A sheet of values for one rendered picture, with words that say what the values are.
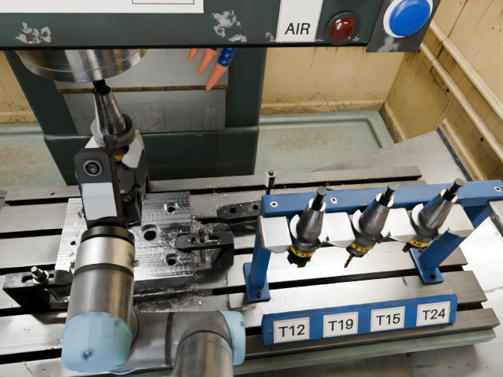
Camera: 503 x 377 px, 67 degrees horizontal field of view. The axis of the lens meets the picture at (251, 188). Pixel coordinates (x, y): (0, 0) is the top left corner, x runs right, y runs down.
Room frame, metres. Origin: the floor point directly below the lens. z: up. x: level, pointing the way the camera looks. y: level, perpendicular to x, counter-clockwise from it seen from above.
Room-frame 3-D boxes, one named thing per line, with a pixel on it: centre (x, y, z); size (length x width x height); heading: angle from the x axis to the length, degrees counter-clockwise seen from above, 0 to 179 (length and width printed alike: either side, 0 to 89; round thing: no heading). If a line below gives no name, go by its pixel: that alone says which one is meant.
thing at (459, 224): (0.41, -0.37, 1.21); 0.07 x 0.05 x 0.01; 13
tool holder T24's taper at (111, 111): (0.43, 0.23, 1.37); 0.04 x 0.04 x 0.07
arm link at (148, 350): (0.15, 0.15, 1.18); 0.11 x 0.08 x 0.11; 98
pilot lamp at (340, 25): (0.28, -0.06, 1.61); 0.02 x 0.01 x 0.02; 103
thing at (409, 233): (0.38, -0.26, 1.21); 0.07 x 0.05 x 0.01; 13
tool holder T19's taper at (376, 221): (0.37, -0.21, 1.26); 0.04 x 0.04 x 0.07
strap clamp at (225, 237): (0.43, 0.09, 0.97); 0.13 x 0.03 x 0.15; 103
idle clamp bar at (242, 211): (0.57, -0.05, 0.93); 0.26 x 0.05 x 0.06; 108
